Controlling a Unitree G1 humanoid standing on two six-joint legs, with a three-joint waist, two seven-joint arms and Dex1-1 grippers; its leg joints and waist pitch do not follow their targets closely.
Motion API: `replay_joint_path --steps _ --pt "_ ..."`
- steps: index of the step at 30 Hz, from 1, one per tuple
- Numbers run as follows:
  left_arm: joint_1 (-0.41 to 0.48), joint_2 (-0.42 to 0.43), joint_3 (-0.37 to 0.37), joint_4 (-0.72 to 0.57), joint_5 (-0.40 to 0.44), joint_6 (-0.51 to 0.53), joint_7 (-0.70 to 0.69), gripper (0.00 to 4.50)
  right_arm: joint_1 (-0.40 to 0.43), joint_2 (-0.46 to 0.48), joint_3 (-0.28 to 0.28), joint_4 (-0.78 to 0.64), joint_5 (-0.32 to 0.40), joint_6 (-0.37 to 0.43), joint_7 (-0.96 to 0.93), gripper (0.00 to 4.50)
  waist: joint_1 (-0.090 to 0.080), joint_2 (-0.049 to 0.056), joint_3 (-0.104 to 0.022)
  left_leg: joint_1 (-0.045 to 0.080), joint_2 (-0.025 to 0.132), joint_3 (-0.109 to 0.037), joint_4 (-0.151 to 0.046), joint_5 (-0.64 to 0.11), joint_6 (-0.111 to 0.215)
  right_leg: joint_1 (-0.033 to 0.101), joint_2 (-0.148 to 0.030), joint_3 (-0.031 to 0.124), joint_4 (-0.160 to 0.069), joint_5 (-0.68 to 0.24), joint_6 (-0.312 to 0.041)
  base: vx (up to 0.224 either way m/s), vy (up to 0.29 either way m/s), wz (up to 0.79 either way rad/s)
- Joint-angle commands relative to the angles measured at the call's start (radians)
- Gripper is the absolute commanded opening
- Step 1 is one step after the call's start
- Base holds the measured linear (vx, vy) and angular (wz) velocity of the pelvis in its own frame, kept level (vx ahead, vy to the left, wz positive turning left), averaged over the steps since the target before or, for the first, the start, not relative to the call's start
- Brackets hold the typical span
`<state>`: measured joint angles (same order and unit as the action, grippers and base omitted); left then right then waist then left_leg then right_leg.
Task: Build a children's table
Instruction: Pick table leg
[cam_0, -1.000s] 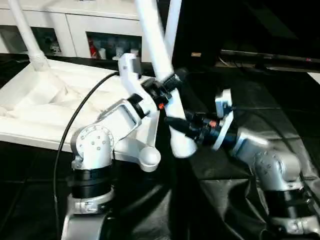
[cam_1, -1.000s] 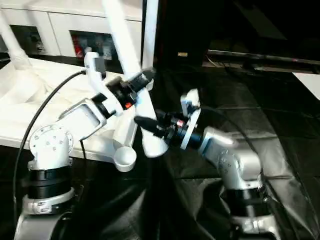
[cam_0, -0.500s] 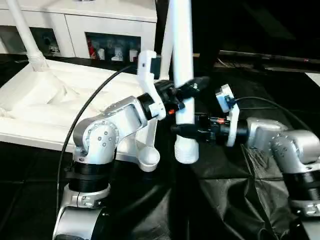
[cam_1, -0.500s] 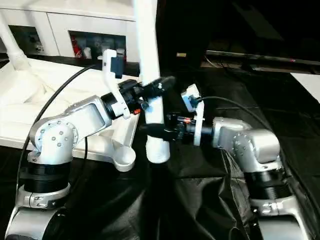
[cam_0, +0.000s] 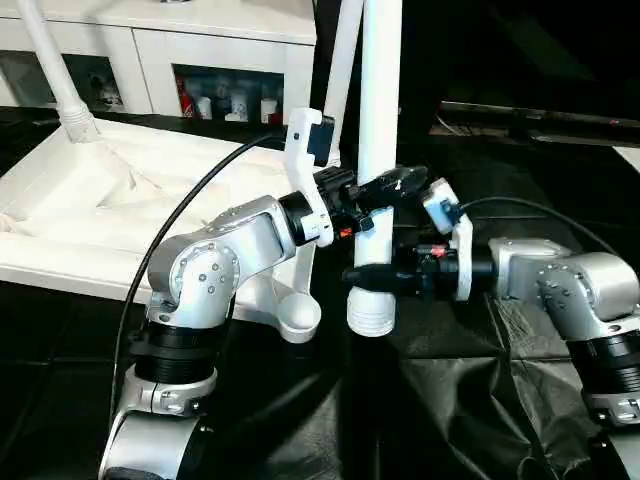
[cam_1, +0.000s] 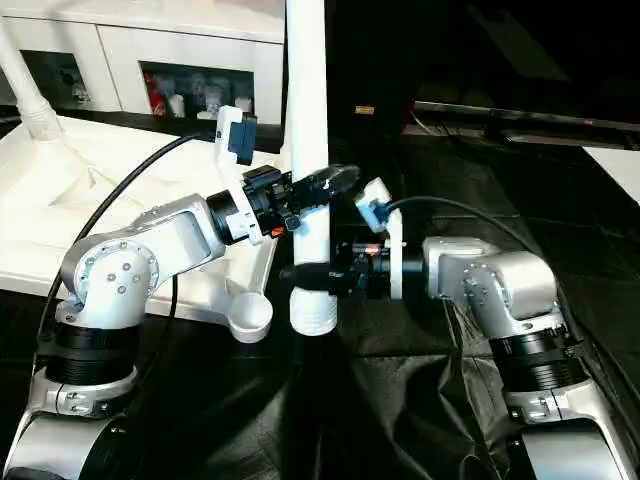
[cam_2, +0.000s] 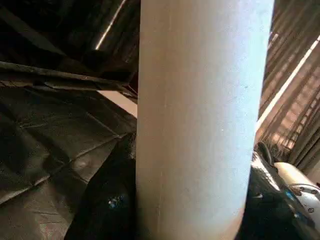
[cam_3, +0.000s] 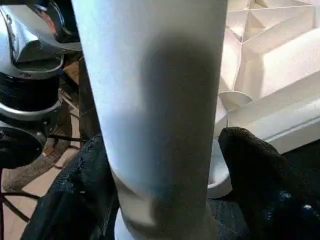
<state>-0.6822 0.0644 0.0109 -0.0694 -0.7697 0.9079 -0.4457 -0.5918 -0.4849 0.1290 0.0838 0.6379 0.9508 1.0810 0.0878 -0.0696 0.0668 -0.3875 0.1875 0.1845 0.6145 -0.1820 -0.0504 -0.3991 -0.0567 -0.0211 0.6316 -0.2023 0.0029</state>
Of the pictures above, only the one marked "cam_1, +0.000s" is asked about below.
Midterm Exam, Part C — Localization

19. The black mat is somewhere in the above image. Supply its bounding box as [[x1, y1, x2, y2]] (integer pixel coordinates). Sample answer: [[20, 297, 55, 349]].
[[0, 107, 640, 480]]

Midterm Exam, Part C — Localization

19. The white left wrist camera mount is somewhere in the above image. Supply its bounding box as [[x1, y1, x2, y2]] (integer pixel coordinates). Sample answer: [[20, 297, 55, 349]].
[[213, 103, 265, 247]]

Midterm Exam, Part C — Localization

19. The white cabinet with glass doors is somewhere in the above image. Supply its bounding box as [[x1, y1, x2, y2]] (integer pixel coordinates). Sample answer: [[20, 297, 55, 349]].
[[0, 0, 290, 127]]

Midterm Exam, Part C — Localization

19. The red object behind glass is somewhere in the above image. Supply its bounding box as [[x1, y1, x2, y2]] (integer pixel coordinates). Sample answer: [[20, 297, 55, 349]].
[[142, 71, 170, 120]]

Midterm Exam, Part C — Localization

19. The white plastic table top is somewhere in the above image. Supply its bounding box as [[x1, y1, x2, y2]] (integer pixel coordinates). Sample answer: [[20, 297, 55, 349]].
[[0, 113, 282, 346]]

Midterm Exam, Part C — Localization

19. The white flat sheet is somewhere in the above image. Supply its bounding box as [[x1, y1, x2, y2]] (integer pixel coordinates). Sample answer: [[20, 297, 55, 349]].
[[581, 144, 640, 207]]

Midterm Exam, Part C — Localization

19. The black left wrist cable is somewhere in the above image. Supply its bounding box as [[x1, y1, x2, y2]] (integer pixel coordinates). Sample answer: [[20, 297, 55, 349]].
[[36, 131, 222, 352]]

